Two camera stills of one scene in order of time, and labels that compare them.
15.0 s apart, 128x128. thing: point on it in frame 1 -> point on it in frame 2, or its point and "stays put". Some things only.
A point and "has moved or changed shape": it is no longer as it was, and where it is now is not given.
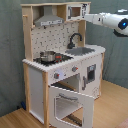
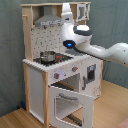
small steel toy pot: (47, 56) stays put
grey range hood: (48, 18) stays put
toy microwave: (74, 12) has moved or changed shape
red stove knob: (74, 68) stays put
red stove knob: (56, 75) stays put
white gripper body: (96, 19) -> (67, 22)
